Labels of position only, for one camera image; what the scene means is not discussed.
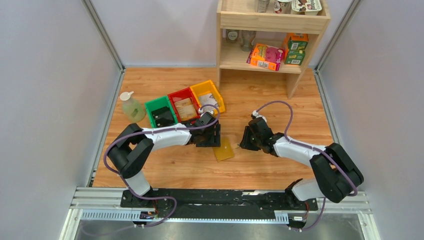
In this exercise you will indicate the white food tub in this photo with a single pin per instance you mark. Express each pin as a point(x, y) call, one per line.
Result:
point(306, 7)

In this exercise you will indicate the wooden shelf unit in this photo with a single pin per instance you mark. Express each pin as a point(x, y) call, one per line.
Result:
point(271, 29)

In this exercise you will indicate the beige cards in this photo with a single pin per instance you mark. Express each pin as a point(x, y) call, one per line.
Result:
point(185, 109)

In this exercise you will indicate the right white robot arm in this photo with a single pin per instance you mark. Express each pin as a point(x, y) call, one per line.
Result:
point(335, 174)

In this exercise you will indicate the green plastic bin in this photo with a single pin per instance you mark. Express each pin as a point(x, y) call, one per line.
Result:
point(158, 103)

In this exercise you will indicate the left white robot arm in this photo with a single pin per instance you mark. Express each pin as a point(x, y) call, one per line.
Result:
point(131, 149)

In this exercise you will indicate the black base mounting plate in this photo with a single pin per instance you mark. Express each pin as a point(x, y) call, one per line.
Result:
point(217, 203)

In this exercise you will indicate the black cards in green bin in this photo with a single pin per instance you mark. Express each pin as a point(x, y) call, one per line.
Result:
point(162, 117)

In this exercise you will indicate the green soap pump bottle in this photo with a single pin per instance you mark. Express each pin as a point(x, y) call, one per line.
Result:
point(131, 107)

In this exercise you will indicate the yellow leather card holder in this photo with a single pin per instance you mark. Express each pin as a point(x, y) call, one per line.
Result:
point(224, 151)

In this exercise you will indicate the clear glass cup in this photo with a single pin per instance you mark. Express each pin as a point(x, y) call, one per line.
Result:
point(247, 39)

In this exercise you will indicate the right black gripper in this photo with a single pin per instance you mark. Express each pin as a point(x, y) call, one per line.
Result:
point(248, 139)

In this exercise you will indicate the red plastic bin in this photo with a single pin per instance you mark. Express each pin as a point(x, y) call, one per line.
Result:
point(182, 94)

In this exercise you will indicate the orange pink snack box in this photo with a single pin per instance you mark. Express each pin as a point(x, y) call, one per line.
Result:
point(266, 56)

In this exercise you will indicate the green orange carton box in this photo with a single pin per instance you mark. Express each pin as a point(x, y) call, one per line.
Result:
point(295, 45)

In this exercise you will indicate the yellow plastic bin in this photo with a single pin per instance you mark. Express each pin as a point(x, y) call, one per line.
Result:
point(207, 87)

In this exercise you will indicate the aluminium frame rail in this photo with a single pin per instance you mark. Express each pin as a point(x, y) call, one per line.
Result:
point(103, 204)

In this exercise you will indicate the white printed cup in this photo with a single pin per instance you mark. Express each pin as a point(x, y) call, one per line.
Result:
point(282, 6)

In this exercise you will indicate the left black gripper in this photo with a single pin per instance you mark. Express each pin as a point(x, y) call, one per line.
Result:
point(213, 134)

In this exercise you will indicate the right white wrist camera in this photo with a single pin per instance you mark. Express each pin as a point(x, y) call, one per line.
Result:
point(255, 114)

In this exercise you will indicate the white cards in yellow bin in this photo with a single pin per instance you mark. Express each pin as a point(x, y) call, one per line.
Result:
point(208, 99)

